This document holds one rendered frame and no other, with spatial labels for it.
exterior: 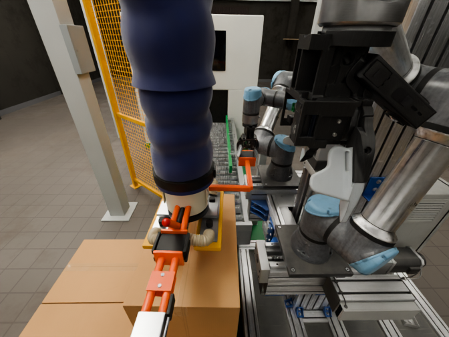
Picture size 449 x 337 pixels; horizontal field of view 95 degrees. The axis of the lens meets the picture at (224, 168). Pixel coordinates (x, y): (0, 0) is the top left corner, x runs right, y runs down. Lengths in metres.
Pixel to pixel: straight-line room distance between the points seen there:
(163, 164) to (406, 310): 0.94
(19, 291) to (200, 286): 1.83
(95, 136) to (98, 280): 1.18
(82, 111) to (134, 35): 1.56
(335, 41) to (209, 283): 0.80
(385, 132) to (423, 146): 0.24
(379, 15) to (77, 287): 1.55
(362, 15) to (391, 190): 0.48
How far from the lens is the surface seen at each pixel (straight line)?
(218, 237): 0.83
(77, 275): 1.58
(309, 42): 0.25
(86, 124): 2.12
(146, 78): 0.58
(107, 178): 2.33
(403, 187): 0.65
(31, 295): 2.41
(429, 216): 1.18
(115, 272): 1.49
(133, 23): 0.58
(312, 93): 0.26
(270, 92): 1.00
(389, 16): 0.26
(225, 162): 2.29
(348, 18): 0.25
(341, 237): 0.71
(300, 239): 0.83
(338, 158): 0.27
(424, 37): 0.83
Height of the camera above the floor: 1.71
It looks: 32 degrees down
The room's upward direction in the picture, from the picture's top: 1 degrees clockwise
